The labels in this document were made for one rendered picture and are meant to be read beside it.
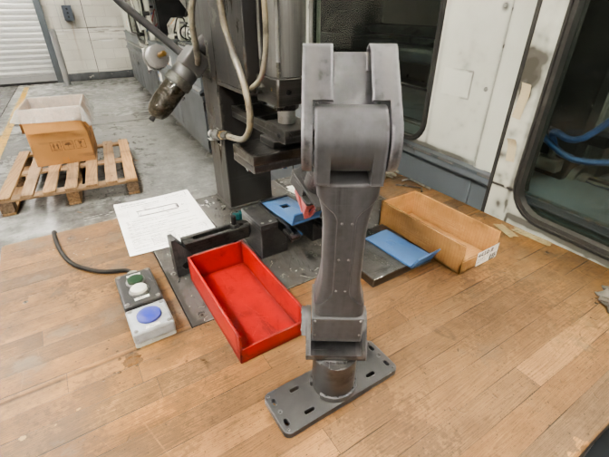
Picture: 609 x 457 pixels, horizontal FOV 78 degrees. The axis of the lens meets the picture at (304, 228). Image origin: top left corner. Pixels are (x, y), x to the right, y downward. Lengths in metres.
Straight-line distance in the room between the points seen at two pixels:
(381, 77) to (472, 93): 0.88
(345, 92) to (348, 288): 0.22
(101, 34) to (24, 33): 1.35
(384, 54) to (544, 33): 0.72
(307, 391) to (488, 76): 0.95
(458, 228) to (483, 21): 0.57
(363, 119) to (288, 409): 0.40
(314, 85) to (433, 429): 0.46
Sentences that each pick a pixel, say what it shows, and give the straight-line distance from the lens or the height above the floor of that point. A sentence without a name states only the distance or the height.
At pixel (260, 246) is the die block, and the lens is 0.84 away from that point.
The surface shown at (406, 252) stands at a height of 0.92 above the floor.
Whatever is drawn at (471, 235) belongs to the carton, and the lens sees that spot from 0.96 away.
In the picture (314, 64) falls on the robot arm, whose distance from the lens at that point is 0.38.
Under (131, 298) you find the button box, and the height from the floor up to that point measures 0.93.
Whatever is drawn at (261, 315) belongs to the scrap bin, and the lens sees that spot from 0.71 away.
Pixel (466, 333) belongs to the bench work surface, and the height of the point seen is 0.90.
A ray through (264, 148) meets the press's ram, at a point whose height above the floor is 1.14.
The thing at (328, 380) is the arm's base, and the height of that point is 0.95.
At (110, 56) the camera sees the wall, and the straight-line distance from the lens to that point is 9.95.
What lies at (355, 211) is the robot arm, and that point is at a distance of 0.38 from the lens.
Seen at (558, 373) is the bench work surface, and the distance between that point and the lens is 0.74.
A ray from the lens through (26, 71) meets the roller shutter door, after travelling 9.96.
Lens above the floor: 1.39
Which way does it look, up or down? 31 degrees down
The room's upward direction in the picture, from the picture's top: straight up
